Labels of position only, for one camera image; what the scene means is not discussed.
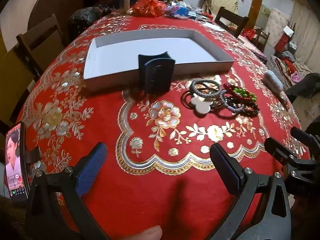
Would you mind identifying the red gift bag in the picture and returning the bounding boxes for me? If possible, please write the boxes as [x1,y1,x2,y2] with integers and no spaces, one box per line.
[274,32,291,55]

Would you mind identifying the beige floral cloth cover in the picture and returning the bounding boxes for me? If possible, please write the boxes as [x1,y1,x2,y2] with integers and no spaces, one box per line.
[202,0,239,22]

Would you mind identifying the blue plastic packets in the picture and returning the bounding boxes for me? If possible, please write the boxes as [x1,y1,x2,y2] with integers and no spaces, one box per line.
[165,1,193,17]

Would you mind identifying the person's left hand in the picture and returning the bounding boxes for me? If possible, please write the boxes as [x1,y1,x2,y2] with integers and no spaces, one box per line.
[126,225,162,240]

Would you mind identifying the smartphone with lit screen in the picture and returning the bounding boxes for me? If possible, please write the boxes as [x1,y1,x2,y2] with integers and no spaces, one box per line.
[4,122,28,202]

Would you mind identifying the person's right forearm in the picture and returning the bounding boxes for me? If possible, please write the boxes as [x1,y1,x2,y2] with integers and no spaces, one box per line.
[290,195,320,240]

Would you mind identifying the cluttered floral sofa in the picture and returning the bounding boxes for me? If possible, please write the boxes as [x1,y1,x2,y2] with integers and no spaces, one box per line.
[266,54,320,90]

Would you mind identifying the dark bead bracelet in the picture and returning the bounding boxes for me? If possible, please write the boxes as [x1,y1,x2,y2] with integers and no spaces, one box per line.
[232,102,260,118]

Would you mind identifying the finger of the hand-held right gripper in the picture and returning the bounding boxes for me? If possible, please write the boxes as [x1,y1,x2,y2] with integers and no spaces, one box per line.
[264,137,302,166]
[290,127,320,157]

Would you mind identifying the grey braided hair tie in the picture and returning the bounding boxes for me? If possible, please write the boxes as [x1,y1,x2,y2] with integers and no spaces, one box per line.
[189,79,220,98]
[217,94,242,113]

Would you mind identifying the red plastic bag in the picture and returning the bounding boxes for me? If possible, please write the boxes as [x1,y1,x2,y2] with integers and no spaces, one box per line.
[132,0,167,18]

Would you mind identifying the green bead bracelet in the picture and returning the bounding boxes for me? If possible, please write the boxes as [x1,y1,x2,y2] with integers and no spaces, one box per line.
[231,86,257,103]

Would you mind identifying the glass jar with dark lid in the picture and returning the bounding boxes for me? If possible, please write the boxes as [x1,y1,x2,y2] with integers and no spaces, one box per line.
[119,0,131,13]

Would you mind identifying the fluffy white hair accessory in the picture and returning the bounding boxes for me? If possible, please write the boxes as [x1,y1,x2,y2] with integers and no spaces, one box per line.
[264,70,284,95]

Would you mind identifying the blue hair claw clip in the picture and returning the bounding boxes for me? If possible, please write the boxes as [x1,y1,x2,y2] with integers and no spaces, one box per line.
[138,51,175,96]

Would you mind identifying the white paper sheet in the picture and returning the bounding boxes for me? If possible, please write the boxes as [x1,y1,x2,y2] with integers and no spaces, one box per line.
[204,22,226,32]

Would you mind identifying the black phone stand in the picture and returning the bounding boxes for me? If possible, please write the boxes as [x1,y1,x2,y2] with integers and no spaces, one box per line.
[25,146,42,163]

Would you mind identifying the small dark wooden chair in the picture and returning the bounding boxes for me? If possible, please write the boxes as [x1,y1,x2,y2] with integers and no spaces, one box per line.
[254,27,270,53]

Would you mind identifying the white shallow cardboard box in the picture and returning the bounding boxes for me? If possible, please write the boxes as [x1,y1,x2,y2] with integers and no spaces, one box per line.
[83,29,235,87]

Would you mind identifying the red floral tablecloth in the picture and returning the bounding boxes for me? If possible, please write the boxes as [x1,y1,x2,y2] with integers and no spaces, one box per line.
[15,11,310,240]

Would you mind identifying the red bead bracelet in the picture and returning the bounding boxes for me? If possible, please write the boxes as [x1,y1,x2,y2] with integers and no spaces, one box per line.
[223,83,250,101]

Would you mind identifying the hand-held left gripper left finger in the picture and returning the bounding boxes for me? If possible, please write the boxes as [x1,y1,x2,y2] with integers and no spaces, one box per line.
[26,142,110,240]

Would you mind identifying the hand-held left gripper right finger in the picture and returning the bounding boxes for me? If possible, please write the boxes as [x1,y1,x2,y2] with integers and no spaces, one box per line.
[209,143,292,240]

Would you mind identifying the mouse-shaped charm hair tie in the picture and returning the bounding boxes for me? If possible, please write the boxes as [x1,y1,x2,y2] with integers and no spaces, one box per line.
[181,90,227,117]

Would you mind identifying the dark cloth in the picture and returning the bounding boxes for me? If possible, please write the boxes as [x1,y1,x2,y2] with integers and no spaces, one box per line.
[286,72,320,100]

